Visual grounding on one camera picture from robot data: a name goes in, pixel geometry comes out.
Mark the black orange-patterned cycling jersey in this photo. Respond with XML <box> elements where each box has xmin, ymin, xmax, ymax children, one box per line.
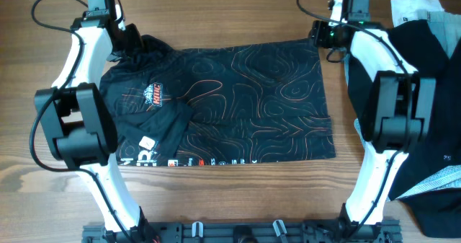
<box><xmin>100</xmin><ymin>36</ymin><xmax>335</xmax><ymax>167</ymax></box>

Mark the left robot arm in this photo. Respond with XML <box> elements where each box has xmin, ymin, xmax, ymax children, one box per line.
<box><xmin>29</xmin><ymin>0</ymin><xmax>151</xmax><ymax>242</ymax></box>

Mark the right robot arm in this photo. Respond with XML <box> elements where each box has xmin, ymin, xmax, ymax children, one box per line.
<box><xmin>310</xmin><ymin>0</ymin><xmax>436</xmax><ymax>239</ymax></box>

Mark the white garment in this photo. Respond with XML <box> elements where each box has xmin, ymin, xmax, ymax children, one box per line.
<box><xmin>390</xmin><ymin>0</ymin><xmax>444</xmax><ymax>27</ymax></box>

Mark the grey light garment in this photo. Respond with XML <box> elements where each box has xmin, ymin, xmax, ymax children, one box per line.
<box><xmin>426</xmin><ymin>12</ymin><xmax>460</xmax><ymax>58</ymax></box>

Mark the black garment in pile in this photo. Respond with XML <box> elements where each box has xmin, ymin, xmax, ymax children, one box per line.
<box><xmin>347</xmin><ymin>19</ymin><xmax>461</xmax><ymax>239</ymax></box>

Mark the left black cable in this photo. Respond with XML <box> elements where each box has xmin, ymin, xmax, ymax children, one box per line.
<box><xmin>29</xmin><ymin>0</ymin><xmax>134</xmax><ymax>243</ymax></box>

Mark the black cable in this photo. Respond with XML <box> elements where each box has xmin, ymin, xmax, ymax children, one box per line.
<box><xmin>29</xmin><ymin>0</ymin><xmax>134</xmax><ymax>243</ymax></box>
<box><xmin>296</xmin><ymin>0</ymin><xmax>415</xmax><ymax>237</ymax></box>

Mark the right black cable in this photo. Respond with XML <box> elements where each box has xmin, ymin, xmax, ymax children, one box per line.
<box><xmin>296</xmin><ymin>0</ymin><xmax>415</xmax><ymax>237</ymax></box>

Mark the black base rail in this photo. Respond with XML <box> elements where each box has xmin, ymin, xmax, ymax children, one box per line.
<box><xmin>81</xmin><ymin>219</ymin><xmax>403</xmax><ymax>243</ymax></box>

